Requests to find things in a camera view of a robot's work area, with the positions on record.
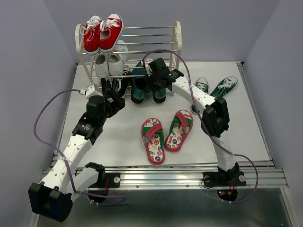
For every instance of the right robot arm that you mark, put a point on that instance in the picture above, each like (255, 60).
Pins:
(214, 112)

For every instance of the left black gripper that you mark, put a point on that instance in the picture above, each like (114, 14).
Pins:
(117, 104)

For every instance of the cream shoe rack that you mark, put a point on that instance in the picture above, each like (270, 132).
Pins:
(163, 41)

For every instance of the right green canvas sneaker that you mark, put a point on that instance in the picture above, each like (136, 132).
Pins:
(224, 87)

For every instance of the pink patterned sandal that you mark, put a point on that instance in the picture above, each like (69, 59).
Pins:
(179, 130)
(153, 139)

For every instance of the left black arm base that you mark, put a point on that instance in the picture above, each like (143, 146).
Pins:
(94, 182)

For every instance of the left red sneaker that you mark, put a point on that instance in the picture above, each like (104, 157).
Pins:
(91, 35)

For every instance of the white shoe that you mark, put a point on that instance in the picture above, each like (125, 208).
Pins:
(117, 59)
(101, 66)

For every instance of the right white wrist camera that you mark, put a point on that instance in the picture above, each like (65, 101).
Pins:
(146, 63)

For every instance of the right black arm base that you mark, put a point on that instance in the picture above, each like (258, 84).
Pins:
(222, 182)

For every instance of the left black sneaker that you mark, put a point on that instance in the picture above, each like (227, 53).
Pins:
(107, 85)

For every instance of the left white shoe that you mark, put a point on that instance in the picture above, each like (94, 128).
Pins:
(101, 66)

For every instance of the black sneaker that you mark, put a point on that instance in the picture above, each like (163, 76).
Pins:
(122, 83)
(107, 85)

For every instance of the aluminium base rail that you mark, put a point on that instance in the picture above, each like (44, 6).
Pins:
(191, 177)

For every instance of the red sneaker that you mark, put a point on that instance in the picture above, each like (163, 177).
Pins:
(110, 31)
(91, 35)

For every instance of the right black sneaker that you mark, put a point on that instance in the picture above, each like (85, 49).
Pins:
(122, 83)

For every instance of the right white shoe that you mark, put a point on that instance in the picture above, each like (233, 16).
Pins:
(117, 59)

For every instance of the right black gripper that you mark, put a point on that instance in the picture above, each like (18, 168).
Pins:
(149, 82)

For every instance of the right red sneaker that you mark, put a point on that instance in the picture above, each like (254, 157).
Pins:
(110, 31)

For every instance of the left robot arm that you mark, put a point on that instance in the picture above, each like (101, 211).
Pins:
(54, 196)

